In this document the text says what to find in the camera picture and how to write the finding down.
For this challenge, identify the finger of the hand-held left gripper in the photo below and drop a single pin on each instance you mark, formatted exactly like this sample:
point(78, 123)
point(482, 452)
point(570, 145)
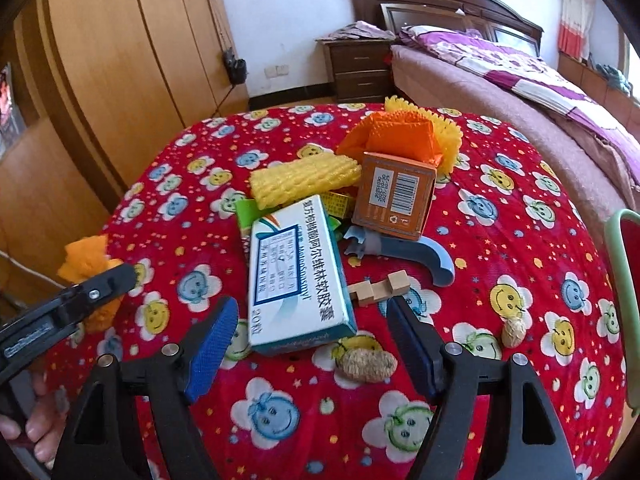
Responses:
point(107, 282)

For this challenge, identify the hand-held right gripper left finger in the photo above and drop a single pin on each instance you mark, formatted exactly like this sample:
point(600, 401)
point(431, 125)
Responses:
point(215, 342)

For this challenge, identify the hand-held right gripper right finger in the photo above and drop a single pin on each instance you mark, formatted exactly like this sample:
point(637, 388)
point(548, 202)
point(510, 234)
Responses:
point(415, 355)

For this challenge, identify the small orange foam net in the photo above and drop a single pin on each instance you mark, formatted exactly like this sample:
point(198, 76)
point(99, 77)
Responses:
point(85, 260)

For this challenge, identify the wooden puzzle block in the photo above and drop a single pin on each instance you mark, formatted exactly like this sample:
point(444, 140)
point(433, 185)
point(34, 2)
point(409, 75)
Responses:
point(395, 280)

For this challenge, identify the white medicine box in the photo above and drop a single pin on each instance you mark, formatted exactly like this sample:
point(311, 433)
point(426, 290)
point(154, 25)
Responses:
point(295, 280)

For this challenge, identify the green paper box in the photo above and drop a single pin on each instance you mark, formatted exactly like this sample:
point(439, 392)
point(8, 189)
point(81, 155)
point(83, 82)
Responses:
point(244, 220)

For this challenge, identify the orange cardboard box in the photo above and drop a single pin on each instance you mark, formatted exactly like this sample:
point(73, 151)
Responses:
point(390, 195)

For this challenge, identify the small yellow box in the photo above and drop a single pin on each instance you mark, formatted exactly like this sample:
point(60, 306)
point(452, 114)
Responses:
point(340, 205)

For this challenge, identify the long yellow foam net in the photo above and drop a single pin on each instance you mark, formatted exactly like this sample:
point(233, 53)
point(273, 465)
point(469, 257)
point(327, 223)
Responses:
point(305, 177)

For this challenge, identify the person's left hand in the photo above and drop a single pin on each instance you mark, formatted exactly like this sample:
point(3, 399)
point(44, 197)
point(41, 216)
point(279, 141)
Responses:
point(37, 430)

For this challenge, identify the peanut in shell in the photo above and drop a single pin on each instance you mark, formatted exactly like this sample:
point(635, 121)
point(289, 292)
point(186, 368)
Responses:
point(367, 365)
point(515, 331)

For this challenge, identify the red smiley flower tablecloth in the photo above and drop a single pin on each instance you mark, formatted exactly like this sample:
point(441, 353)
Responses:
point(500, 240)

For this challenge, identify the short yellow foam net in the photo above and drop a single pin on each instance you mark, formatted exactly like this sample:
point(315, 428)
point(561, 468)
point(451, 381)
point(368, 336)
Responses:
point(448, 135)

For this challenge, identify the wooden wardrobe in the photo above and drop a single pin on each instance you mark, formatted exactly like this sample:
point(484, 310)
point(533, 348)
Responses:
point(125, 60)

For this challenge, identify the large orange foam net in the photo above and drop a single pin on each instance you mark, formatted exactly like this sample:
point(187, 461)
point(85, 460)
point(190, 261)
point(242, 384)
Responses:
point(395, 132)

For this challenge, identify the green framed red chair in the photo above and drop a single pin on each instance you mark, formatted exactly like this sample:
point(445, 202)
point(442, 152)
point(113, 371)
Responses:
point(617, 260)

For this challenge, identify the bed with pink bedspread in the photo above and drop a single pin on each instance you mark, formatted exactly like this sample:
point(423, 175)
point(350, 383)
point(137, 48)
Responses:
point(500, 125)

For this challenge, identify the black hanging bag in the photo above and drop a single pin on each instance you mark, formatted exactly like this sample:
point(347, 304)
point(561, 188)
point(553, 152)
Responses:
point(235, 67)

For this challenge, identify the dark wooden nightstand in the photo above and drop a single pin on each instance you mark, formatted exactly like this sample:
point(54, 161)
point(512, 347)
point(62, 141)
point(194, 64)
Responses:
point(360, 75)

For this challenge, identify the purple patterned quilt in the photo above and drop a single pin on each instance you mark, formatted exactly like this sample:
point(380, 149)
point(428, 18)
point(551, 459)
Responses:
point(500, 67)

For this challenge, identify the low wooden cabinet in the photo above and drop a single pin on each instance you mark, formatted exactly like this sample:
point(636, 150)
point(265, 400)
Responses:
point(585, 80)

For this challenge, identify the pink clothing pile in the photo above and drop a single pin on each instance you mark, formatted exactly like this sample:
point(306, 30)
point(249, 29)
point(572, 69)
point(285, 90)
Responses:
point(360, 31)

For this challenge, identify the blue clothes heap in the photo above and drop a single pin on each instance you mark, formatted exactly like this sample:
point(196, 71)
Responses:
point(612, 77)

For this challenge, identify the window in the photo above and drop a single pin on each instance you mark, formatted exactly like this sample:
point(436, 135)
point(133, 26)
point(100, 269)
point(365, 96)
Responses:
point(631, 60)

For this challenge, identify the white and red curtain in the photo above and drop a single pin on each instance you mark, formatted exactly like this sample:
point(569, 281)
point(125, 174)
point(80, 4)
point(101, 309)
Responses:
point(575, 25)

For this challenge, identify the wall poster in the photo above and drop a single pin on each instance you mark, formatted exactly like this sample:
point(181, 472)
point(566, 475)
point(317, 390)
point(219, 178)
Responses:
point(7, 105)

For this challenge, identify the wall socket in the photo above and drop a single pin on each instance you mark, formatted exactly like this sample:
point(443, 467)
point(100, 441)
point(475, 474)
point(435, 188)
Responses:
point(276, 70)

